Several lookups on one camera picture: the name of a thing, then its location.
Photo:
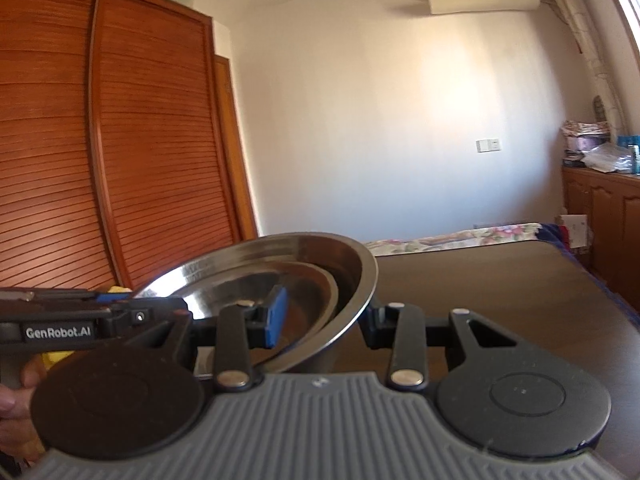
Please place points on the large steel bowl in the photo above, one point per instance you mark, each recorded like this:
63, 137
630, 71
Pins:
351, 264

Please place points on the person's left hand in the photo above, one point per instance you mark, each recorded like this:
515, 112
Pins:
19, 438

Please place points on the louvered wooden wardrobe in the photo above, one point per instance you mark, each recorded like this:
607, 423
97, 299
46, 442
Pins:
112, 160

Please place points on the floral bed blanket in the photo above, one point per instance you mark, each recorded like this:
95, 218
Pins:
549, 233

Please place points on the clear plastic bag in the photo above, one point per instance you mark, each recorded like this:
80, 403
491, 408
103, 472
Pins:
608, 158

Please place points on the medium steel bowl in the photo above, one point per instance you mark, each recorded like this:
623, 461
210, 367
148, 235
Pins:
311, 291

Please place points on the wooden sideboard cabinet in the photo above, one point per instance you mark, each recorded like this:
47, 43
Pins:
611, 204

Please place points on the white paper bag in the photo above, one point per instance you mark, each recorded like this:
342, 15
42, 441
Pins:
575, 232

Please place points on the wall switch and socket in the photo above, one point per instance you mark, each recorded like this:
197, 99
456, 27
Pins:
488, 145

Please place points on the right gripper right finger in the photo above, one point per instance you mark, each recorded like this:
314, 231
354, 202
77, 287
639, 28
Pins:
409, 333

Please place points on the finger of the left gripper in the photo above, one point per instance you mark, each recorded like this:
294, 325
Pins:
147, 315
111, 296

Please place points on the patterned curtain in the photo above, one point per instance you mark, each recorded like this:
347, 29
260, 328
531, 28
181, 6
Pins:
581, 25

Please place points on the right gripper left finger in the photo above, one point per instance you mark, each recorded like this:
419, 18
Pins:
213, 353

